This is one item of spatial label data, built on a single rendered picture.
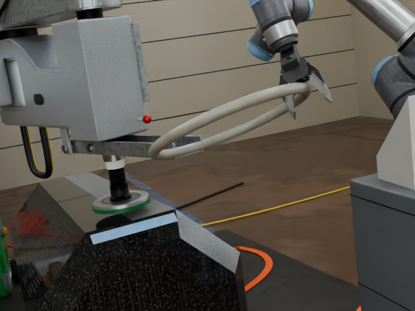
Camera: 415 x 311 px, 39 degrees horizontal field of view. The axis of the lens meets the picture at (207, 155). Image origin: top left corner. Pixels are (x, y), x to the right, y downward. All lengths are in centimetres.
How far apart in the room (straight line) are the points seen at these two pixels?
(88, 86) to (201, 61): 590
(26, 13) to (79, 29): 37
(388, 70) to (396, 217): 54
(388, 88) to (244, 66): 597
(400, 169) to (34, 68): 143
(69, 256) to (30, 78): 76
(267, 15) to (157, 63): 610
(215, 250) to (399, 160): 75
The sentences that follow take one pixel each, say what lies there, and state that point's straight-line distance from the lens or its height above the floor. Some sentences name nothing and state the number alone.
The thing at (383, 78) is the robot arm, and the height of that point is 122.
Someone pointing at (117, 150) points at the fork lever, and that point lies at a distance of 207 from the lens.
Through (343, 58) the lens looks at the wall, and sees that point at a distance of 896.
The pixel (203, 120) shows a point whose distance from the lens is 144.
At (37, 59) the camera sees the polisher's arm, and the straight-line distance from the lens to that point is 246.
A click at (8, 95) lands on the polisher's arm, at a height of 132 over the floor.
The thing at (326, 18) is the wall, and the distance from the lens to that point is 881.
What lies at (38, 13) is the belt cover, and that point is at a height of 162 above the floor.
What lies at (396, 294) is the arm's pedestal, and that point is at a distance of 228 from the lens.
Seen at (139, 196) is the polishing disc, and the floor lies 91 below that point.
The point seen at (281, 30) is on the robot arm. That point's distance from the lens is 163.
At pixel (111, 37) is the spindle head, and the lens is 211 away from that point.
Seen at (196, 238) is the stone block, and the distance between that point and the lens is 221.
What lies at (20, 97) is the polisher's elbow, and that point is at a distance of 269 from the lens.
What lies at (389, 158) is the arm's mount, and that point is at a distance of 222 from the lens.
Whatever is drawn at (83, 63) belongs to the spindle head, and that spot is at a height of 142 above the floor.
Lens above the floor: 145
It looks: 11 degrees down
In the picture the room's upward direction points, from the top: 8 degrees counter-clockwise
